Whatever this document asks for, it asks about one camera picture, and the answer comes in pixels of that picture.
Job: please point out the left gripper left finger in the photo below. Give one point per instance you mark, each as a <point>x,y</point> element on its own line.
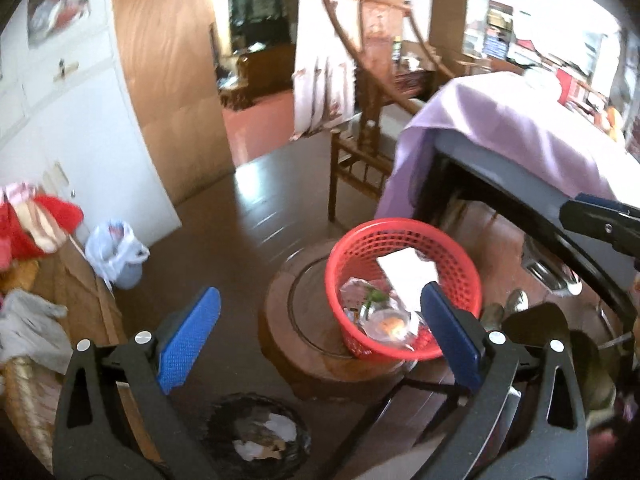
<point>154,363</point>

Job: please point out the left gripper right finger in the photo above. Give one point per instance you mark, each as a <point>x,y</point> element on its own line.
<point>485,364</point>

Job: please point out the white floral napkin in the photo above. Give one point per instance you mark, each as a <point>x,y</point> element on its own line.
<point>408,272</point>

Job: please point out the black bagged trash bin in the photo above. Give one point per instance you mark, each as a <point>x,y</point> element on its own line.
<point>249,436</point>

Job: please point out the small yellow pastry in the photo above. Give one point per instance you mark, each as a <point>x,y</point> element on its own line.
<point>389,323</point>

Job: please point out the orange fruit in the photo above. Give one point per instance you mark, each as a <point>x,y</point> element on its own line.
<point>612,121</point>

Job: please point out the bin with white bag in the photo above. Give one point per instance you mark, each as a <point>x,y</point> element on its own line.
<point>116,254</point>

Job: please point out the red plastic mesh basket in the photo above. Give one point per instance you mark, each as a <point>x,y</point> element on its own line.
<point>374,277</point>

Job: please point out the purple tablecloth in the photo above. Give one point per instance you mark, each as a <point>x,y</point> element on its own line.
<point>511,116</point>

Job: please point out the pile of clothes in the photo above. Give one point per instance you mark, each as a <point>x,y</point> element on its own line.
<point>34,348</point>

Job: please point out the wooden chair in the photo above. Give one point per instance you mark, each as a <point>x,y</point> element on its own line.
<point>358,159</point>

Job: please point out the pink floral curtain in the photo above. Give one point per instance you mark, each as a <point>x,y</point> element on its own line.
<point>324,73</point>

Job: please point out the black table frame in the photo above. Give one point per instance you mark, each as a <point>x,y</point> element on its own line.
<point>550,430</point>

